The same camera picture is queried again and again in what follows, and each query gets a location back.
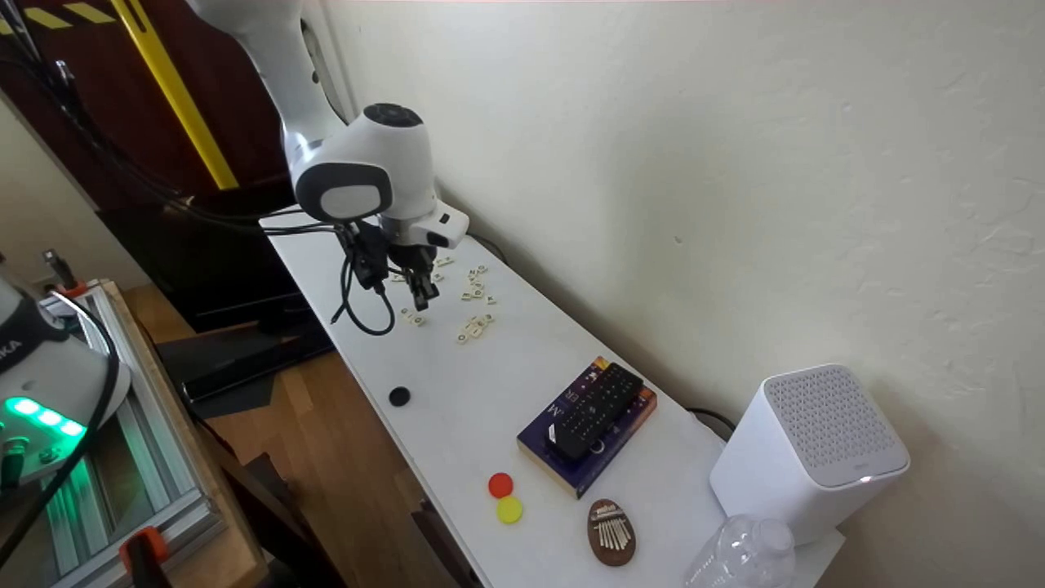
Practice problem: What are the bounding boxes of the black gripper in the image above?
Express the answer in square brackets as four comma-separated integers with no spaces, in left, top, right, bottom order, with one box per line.
[332,218,449,315]

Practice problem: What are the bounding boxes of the white robot base green lights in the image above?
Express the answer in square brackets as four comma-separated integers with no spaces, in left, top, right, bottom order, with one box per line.
[0,274,134,495]

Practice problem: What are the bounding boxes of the black box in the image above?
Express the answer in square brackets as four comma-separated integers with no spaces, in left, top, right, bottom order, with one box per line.
[98,174,339,337]

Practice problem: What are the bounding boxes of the black flat panel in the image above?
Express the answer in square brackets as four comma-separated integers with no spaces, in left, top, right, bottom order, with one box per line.
[156,322,335,422]

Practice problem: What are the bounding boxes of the black remote control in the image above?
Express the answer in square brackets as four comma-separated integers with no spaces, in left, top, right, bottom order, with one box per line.
[543,363,646,460]

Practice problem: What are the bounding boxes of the dark blue electronic box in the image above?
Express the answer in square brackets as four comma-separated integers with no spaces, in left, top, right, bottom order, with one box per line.
[515,354,658,501]

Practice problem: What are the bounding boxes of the wooden workbench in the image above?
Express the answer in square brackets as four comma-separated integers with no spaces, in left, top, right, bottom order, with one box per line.
[112,279,273,588]

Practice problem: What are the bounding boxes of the brown oval object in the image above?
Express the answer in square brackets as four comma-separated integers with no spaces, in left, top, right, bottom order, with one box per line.
[584,497,640,569]

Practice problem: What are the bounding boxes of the orange clamp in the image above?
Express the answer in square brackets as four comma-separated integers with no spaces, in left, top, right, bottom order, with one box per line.
[113,523,175,588]

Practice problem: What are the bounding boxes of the white air purifier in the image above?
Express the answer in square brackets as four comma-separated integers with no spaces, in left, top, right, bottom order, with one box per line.
[707,363,915,550]

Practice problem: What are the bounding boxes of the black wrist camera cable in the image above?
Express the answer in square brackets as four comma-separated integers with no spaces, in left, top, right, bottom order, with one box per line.
[324,224,402,339]

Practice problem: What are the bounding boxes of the aluminium profile frame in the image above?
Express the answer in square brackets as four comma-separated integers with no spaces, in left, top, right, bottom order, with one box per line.
[0,274,215,588]

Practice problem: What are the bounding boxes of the black cable behind purifier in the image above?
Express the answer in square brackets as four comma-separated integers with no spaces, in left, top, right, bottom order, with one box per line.
[682,401,740,438]

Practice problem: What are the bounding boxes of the thick black base cable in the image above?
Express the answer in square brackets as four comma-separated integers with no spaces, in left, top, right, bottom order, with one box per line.
[0,290,125,569]

